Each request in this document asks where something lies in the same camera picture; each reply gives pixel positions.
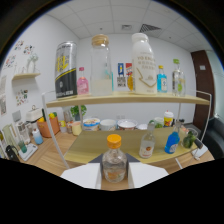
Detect brown door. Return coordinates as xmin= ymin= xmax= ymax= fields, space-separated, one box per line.
xmin=190 ymin=49 xmax=213 ymax=133

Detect white bowl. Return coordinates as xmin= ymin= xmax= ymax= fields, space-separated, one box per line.
xmin=99 ymin=118 xmax=117 ymax=132

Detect green limes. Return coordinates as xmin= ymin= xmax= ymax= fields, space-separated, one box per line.
xmin=181 ymin=128 xmax=198 ymax=149

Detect black chair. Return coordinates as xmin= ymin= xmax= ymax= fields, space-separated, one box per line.
xmin=203 ymin=116 xmax=224 ymax=160

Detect small teal bottle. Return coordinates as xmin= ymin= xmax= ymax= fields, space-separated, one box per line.
xmin=108 ymin=71 xmax=115 ymax=92

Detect white notebook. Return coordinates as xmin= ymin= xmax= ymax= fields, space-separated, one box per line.
xmin=191 ymin=143 xmax=210 ymax=159

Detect black bag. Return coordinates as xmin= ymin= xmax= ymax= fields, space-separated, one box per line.
xmin=4 ymin=144 xmax=21 ymax=163

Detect ceiling air vent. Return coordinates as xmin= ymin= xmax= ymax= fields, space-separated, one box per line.
xmin=139 ymin=23 xmax=163 ymax=34

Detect white figurine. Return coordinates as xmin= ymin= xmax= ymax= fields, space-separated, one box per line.
xmin=26 ymin=53 xmax=40 ymax=74

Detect colourful wall sticker sheet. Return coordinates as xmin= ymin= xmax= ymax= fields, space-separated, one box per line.
xmin=14 ymin=88 xmax=30 ymax=107

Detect white two-tier wooden shelf rack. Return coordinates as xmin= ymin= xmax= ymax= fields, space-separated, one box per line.
xmin=41 ymin=89 xmax=213 ymax=169

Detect blue bottle silver cap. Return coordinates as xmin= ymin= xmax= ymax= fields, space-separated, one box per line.
xmin=164 ymin=123 xmax=181 ymax=155

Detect clear bottle green cap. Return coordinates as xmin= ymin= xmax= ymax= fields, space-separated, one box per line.
xmin=171 ymin=58 xmax=187 ymax=98

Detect orange pot with utensils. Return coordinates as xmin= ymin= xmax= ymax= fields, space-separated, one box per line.
xmin=36 ymin=112 xmax=61 ymax=139

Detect green potted plant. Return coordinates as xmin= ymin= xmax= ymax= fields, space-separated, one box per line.
xmin=69 ymin=104 xmax=88 ymax=122

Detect blue ice cream cup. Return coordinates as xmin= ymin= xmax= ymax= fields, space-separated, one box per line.
xmin=82 ymin=117 xmax=101 ymax=132

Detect white tray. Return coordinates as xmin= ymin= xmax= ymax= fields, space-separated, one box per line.
xmin=17 ymin=142 xmax=39 ymax=162

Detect large white milk bottle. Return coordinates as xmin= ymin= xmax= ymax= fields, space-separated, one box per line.
xmin=131 ymin=32 xmax=158 ymax=96

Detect wooden wall shelf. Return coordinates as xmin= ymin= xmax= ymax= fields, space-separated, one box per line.
xmin=11 ymin=72 xmax=42 ymax=82

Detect yellow mug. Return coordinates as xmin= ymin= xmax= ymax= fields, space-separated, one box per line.
xmin=70 ymin=120 xmax=83 ymax=136

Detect red capped cup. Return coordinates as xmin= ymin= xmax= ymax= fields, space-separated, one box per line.
xmin=163 ymin=110 xmax=175 ymax=128

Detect clear bottle orange cap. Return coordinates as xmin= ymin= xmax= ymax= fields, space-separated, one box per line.
xmin=101 ymin=133 xmax=128 ymax=184

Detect small pink bottle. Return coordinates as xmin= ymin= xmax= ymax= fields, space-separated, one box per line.
xmin=76 ymin=66 xmax=90 ymax=96

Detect large black silver can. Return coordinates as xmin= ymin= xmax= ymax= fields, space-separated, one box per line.
xmin=54 ymin=40 xmax=79 ymax=100

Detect large glass jar wooden lid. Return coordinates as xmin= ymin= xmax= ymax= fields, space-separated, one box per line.
xmin=90 ymin=34 xmax=114 ymax=97

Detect clear bottle red label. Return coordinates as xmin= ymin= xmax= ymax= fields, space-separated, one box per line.
xmin=138 ymin=120 xmax=157 ymax=159

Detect light blue bottle yellow cap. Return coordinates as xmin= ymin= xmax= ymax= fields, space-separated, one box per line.
xmin=156 ymin=65 xmax=168 ymax=94

